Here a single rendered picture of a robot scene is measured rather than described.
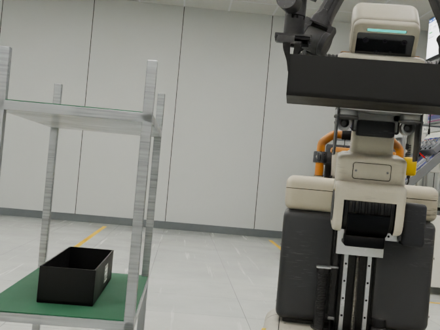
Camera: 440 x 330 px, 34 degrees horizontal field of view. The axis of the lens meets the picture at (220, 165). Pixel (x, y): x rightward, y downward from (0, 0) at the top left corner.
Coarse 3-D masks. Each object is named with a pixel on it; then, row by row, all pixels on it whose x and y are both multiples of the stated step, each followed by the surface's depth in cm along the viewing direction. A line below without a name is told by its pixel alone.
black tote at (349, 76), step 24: (288, 72) 191; (312, 72) 191; (336, 72) 190; (360, 72) 189; (384, 72) 189; (408, 72) 188; (432, 72) 187; (288, 96) 193; (312, 96) 190; (336, 96) 190; (360, 96) 189; (384, 96) 188; (408, 96) 188; (432, 96) 187
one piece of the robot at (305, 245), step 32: (288, 192) 258; (320, 192) 256; (416, 192) 252; (288, 224) 257; (320, 224) 255; (288, 256) 256; (320, 256) 255; (352, 256) 250; (384, 256) 253; (416, 256) 252; (288, 288) 256; (320, 288) 248; (352, 288) 250; (384, 288) 253; (416, 288) 252; (288, 320) 259; (320, 320) 249; (352, 320) 247; (384, 320) 251; (416, 320) 251
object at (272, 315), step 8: (272, 312) 277; (272, 320) 260; (280, 320) 260; (264, 328) 251; (272, 328) 246; (280, 328) 247; (288, 328) 248; (296, 328) 249; (304, 328) 250; (312, 328) 251; (328, 328) 259
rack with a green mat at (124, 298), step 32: (0, 64) 203; (0, 96) 203; (160, 96) 292; (0, 128) 203; (64, 128) 292; (96, 128) 268; (128, 128) 247; (160, 128) 292; (0, 160) 204; (32, 288) 242; (128, 288) 204; (0, 320) 202; (32, 320) 203; (64, 320) 203; (96, 320) 204; (128, 320) 204
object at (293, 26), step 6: (288, 18) 199; (294, 18) 198; (300, 18) 198; (288, 24) 198; (294, 24) 198; (300, 24) 198; (288, 30) 198; (294, 30) 198; (300, 30) 198; (276, 36) 198; (300, 36) 197; (306, 36) 197
